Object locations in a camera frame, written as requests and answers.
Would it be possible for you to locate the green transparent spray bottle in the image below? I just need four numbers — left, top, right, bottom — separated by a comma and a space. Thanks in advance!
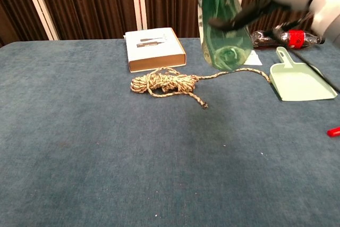
198, 0, 253, 72

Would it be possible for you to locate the cola bottle with red label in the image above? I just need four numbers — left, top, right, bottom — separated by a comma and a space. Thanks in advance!
251, 29, 326, 50

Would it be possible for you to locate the white printed card packet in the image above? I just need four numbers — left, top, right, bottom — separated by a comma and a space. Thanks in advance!
243, 49, 263, 66

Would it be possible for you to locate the mint green plastic dustpan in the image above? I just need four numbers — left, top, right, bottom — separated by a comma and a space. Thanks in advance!
269, 46, 338, 102

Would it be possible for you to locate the white cardboard product box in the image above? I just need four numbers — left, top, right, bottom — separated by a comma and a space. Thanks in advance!
124, 27, 188, 73

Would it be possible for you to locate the red plastic object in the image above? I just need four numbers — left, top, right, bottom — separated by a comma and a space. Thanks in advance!
326, 126, 340, 138

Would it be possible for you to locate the blue velvet table cloth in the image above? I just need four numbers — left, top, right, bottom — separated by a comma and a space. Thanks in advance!
0, 37, 340, 227

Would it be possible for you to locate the beige braided rope bundle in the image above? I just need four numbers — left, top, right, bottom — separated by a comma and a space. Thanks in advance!
130, 66, 273, 110

